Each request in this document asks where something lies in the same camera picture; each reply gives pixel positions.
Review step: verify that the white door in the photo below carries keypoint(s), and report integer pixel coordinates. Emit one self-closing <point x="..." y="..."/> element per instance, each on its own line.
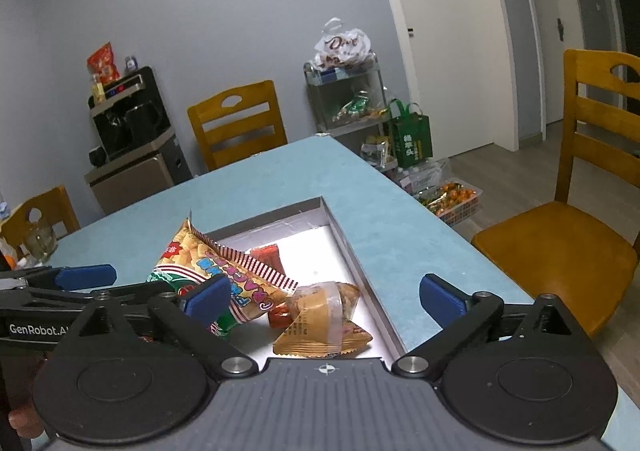
<point x="565" y="81"/>
<point x="450" y="31"/>

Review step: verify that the glass jar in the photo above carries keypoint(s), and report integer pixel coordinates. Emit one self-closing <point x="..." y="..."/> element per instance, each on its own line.
<point x="40" y="241"/>

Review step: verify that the green wrapped sweets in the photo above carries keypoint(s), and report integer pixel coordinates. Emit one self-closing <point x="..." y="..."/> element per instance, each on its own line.
<point x="352" y="108"/>

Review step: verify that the pack of water bottles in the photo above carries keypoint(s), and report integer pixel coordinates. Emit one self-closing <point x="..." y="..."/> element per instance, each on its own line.
<point x="422" y="176"/>

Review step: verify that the grey shallow box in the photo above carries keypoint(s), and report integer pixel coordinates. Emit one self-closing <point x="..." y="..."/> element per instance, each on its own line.
<point x="320" y="251"/>

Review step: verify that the wooden chair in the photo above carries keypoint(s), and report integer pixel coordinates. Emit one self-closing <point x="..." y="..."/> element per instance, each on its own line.
<point x="550" y="236"/>
<point x="252" y="93"/>
<point x="65" y="211"/>

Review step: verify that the black water dispenser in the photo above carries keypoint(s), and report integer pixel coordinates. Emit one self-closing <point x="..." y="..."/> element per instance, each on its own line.
<point x="135" y="181"/>

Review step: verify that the white plastic bag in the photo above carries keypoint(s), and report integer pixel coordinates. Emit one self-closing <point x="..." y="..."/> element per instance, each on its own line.
<point x="345" y="48"/>

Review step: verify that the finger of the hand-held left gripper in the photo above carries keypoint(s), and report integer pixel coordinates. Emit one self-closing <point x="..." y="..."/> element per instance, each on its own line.
<point x="85" y="277"/>
<point x="45" y="301"/>

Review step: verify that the crate of oranges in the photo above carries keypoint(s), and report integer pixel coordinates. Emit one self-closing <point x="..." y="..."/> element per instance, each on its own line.
<point x="452" y="203"/>

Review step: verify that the red snack bag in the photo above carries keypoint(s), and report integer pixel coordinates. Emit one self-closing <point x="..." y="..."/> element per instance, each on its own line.
<point x="104" y="62"/>

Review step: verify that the clear snack bag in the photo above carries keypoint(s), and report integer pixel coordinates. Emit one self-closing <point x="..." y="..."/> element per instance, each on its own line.
<point x="379" y="151"/>

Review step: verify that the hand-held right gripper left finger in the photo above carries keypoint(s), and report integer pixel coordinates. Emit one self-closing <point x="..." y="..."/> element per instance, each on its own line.
<point x="207" y="302"/>

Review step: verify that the metal trolley rack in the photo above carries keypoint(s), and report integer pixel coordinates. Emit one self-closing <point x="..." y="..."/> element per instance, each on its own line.
<point x="312" y="96"/>

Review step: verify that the tan nut packet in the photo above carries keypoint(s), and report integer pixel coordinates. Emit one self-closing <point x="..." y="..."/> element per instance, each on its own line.
<point x="320" y="321"/>

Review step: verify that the yellow striped snack bag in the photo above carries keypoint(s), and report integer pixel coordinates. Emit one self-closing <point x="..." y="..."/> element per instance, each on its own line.
<point x="200" y="251"/>

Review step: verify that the person's left hand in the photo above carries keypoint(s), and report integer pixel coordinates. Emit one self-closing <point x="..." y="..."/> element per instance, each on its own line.
<point x="21" y="422"/>

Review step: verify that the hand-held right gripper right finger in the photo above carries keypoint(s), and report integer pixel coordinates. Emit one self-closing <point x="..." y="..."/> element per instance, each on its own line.
<point x="442" y="301"/>

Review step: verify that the green tote bag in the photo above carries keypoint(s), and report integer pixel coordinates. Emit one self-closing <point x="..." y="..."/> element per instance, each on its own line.
<point x="410" y="136"/>

